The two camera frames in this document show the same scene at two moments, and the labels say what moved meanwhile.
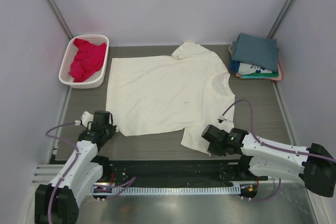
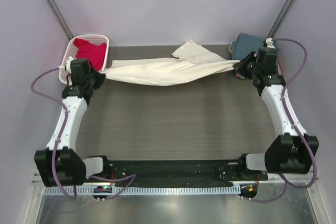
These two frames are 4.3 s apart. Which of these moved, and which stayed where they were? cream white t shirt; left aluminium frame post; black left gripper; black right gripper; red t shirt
Moved: black right gripper; black left gripper; cream white t shirt
Stayed: left aluminium frame post; red t shirt
